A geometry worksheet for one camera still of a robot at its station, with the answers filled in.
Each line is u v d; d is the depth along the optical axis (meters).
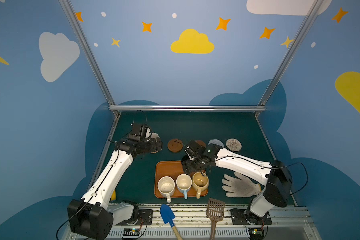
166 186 0.84
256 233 0.73
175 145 1.01
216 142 1.04
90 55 0.86
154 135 0.96
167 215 0.75
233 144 1.04
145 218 0.74
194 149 0.62
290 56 0.86
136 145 0.53
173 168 0.91
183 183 0.84
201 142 1.05
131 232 0.73
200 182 0.86
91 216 0.37
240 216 0.75
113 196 0.80
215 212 0.75
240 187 0.84
